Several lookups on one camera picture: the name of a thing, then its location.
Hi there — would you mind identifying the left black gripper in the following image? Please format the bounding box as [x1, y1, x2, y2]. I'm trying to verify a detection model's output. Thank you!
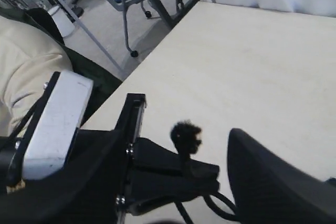
[70, 93, 219, 216]

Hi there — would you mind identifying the black braided rope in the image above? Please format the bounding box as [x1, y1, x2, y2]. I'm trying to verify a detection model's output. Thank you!
[169, 120, 237, 224]

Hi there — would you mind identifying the white waste bin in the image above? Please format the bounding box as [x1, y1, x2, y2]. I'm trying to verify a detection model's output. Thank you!
[48, 5, 75, 38]

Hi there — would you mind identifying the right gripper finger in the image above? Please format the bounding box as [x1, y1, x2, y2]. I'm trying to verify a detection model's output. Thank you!
[227, 129, 335, 223]

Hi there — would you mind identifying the grey metal frame leg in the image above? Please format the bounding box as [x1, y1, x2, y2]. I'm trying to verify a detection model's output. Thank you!
[57, 0, 126, 80]

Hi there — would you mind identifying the person in beige trousers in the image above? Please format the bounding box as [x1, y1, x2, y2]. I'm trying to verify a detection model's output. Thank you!
[1, 8, 122, 137]

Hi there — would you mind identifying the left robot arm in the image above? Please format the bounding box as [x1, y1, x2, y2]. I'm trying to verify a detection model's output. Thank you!
[1, 93, 220, 223]

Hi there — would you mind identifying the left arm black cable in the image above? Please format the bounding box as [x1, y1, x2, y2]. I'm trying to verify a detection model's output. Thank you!
[0, 95, 50, 151]

